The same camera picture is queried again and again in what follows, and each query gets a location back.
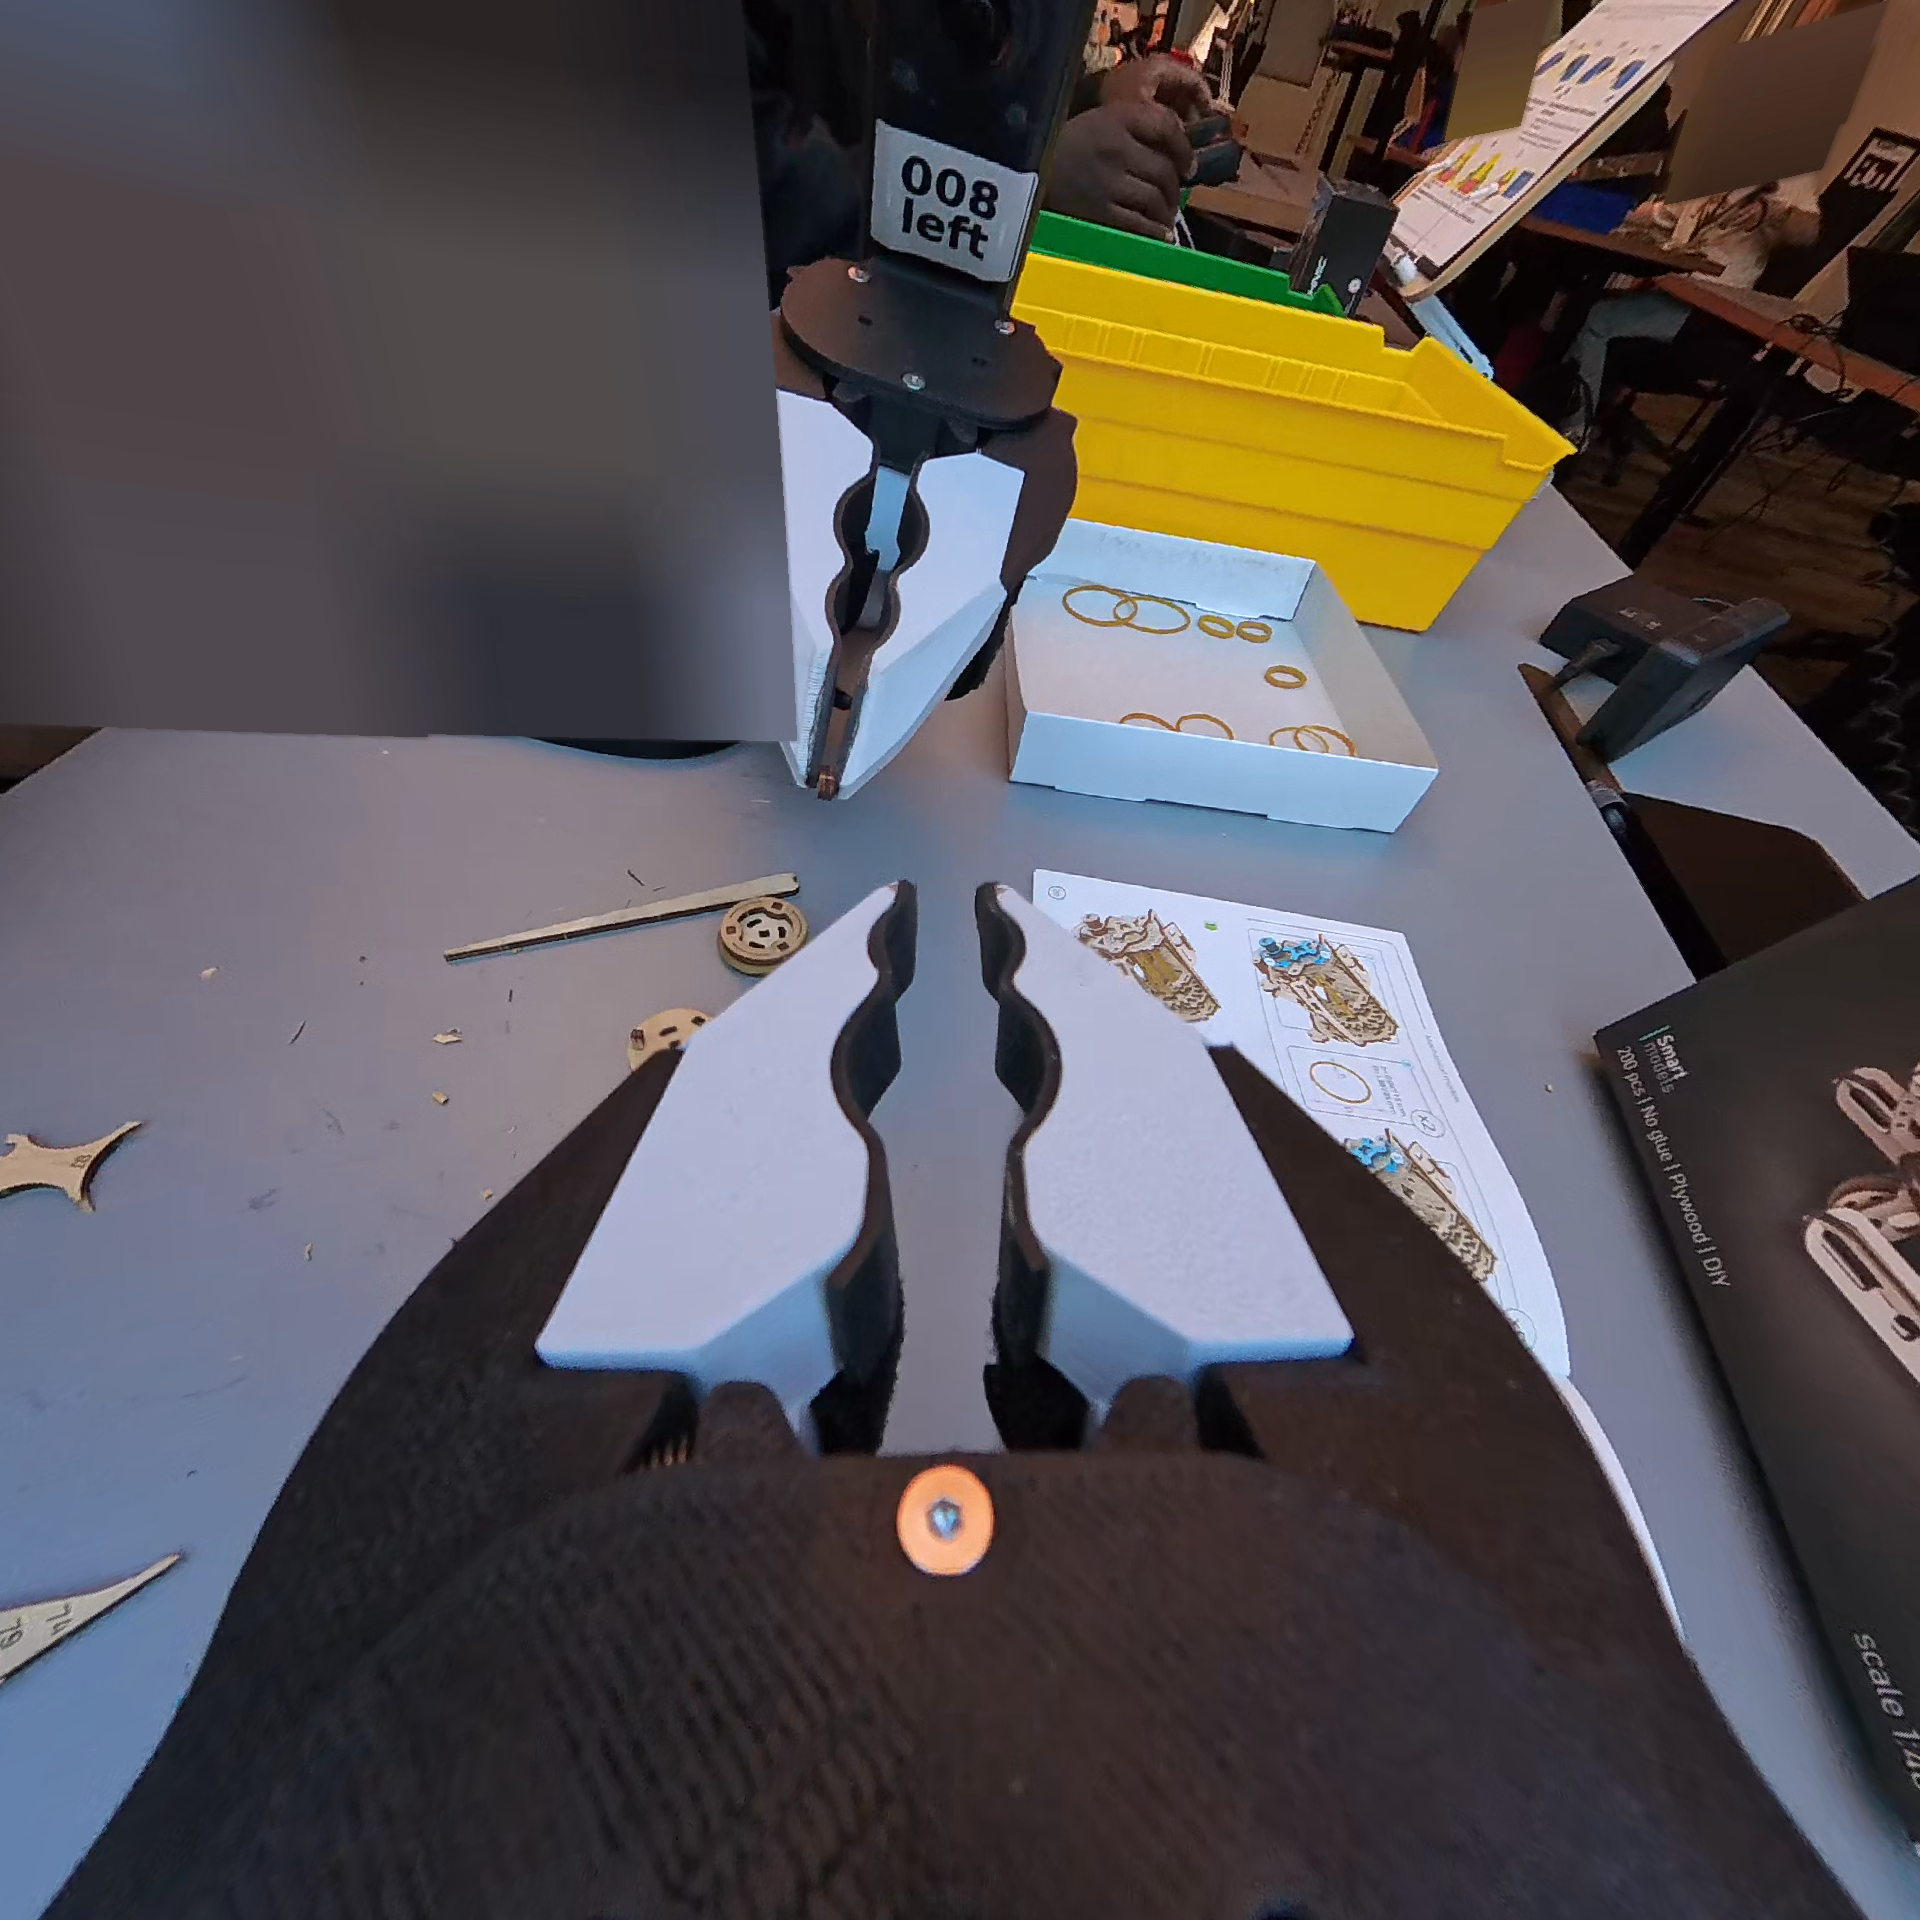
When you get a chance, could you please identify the star-shaped wooden scrap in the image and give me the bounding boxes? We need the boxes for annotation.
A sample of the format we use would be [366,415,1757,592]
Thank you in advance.
[0,1119,145,1212]

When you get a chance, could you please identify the group of rubber bands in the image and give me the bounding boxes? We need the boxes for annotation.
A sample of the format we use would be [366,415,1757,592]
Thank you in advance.
[1061,582,1358,756]

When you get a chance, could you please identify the grey desk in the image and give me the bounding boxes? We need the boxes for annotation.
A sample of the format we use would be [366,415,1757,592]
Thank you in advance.
[0,466,1898,1920]

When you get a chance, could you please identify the black puzzle kit box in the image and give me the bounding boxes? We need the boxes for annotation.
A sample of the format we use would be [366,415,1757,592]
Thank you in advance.
[1592,878,1920,1839]

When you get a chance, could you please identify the white cardboard box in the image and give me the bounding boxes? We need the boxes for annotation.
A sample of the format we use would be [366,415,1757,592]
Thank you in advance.
[1002,523,1442,836]

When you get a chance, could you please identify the black angular object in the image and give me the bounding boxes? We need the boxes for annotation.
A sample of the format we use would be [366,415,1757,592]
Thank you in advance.
[1619,791,1920,977]

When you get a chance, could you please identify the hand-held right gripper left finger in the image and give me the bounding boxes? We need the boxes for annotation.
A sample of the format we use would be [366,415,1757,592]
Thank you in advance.
[535,880,919,1454]

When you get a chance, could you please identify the black device stand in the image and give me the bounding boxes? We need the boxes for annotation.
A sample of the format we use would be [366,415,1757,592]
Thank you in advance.
[1538,582,1795,765]

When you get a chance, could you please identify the white poster board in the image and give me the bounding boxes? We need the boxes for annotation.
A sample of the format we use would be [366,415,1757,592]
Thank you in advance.
[1388,0,1742,303]

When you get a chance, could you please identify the tapered wooden stick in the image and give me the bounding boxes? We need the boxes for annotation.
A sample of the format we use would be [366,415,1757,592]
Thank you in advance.
[444,873,800,963]

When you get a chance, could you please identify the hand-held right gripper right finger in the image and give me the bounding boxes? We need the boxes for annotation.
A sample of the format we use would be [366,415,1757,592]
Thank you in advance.
[973,880,1356,1454]

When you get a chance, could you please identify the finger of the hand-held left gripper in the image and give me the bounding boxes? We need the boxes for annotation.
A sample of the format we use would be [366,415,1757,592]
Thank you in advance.
[820,448,1027,805]
[778,390,890,801]

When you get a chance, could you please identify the green plastic bin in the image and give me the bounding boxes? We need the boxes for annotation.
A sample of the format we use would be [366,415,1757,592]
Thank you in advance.
[1032,210,1343,318]

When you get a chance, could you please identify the small black box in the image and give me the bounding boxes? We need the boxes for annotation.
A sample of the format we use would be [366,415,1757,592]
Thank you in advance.
[1286,180,1404,318]

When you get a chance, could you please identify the slotted wooden scrap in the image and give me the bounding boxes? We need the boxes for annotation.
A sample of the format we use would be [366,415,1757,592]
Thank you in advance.
[0,1554,181,1682]

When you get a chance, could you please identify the brown wooden table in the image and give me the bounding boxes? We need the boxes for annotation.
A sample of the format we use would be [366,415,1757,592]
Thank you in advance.
[1530,210,1920,436]

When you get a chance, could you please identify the yellow plastic bin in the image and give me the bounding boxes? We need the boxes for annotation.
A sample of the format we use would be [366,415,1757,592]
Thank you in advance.
[1012,253,1578,634]

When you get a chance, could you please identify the instruction booklet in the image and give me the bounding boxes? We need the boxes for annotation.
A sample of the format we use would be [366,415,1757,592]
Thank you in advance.
[1032,866,1681,1638]

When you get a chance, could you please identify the thick wooden wheel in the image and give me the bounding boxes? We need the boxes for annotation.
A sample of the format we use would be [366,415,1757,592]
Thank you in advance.
[716,895,812,977]

